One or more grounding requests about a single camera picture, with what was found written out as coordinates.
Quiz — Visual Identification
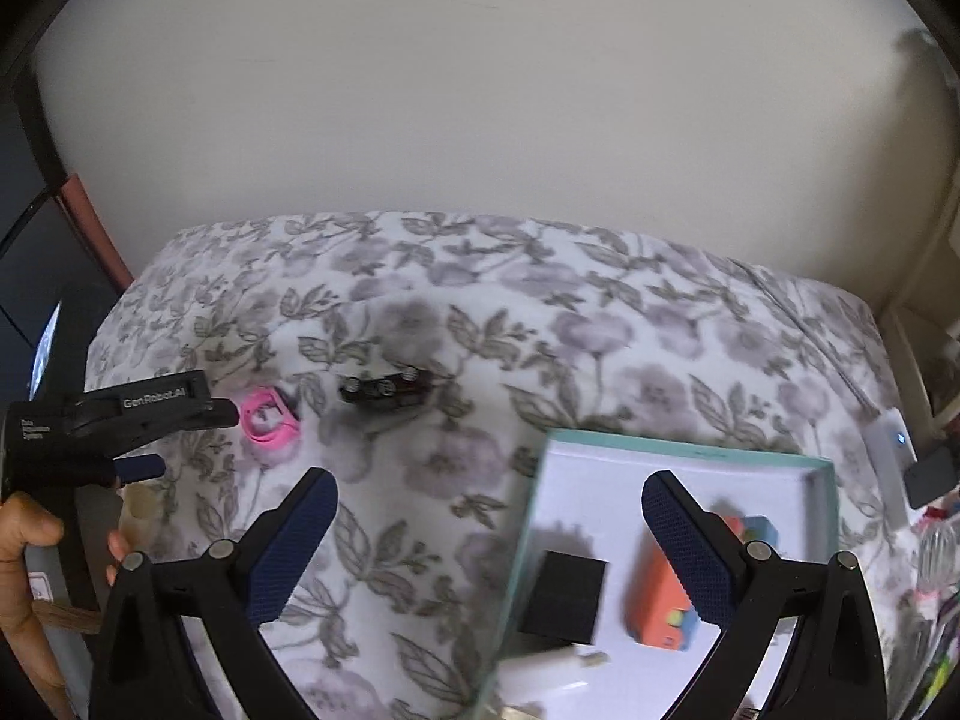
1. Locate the black cube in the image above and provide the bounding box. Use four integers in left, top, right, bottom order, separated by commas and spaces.
517, 549, 607, 646

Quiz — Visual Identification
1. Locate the person's left hand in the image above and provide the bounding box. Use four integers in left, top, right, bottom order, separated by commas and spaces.
0, 493, 130, 685

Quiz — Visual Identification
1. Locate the cream tube roll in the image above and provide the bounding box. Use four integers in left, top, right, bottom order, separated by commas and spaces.
124, 486, 162, 535

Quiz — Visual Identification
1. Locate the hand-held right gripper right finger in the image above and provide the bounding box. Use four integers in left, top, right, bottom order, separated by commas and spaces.
641, 470, 890, 720

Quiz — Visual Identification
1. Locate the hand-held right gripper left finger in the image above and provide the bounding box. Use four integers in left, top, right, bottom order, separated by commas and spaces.
90, 467, 340, 720

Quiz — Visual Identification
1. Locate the black clip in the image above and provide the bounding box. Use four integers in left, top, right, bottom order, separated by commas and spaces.
337, 369, 433, 407

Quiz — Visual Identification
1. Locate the white hub with light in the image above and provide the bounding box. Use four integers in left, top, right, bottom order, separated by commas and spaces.
862, 409, 920, 526

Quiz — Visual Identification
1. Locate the orange and blue toy block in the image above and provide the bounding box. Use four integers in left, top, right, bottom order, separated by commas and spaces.
622, 514, 781, 650

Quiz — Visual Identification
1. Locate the grey floral blanket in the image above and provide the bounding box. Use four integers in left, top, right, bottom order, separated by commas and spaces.
82, 211, 931, 720

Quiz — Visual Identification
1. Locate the white box with teal rim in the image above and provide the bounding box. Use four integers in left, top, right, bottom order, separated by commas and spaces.
480, 427, 837, 720

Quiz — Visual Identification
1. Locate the dark blue cabinet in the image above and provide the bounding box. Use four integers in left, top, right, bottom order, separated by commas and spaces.
0, 75, 133, 400

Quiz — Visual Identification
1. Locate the pink ring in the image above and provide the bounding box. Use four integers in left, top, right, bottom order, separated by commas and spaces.
238, 386, 295, 455

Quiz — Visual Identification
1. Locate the black power adapter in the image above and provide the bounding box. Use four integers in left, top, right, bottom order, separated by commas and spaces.
904, 442, 960, 509

